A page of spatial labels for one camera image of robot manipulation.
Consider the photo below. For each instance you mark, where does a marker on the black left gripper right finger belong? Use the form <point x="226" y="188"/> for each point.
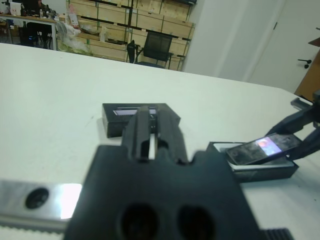
<point x="170" y="135"/>

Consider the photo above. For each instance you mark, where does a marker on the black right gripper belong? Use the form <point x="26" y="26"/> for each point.
<point x="317" y="107"/>

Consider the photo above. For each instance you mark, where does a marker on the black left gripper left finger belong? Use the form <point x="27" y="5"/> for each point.
<point x="136" y="132"/>

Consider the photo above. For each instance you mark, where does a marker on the black printed box lid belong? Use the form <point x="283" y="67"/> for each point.
<point x="112" y="122"/>

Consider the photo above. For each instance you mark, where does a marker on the black smartphone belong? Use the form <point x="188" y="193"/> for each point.
<point x="250" y="152"/>

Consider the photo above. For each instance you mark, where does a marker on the black box with white insert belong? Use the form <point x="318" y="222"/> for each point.
<point x="270" y="173"/>

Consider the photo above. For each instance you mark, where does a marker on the white pink desk box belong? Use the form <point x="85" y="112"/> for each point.
<point x="15" y="8"/>

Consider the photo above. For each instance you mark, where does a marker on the black mesh office chair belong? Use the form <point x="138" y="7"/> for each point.
<point x="158" y="45"/>

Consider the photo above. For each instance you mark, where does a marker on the small clear plastic bag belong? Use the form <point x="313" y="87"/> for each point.
<point x="103" y="33"/>

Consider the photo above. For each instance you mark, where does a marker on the white door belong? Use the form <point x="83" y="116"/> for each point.
<point x="285" y="30"/>

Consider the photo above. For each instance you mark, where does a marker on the crumpled yellowish plastic bag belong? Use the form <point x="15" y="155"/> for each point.
<point x="75" y="42"/>

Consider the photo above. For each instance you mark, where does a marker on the stacked wooden crates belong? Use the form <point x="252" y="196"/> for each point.
<point x="112" y="12"/>

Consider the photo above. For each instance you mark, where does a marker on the pink white package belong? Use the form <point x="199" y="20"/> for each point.
<point x="73" y="18"/>

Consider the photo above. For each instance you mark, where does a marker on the long black case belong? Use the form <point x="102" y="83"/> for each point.
<point x="191" y="1"/>

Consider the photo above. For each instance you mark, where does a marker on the black desk chair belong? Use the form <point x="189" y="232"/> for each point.
<point x="35" y="28"/>

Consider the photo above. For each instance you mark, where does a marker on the white office desk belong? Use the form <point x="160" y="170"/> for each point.
<point x="30" y="18"/>

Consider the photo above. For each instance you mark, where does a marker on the seated person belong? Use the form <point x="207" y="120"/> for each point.
<point x="41" y="7"/>

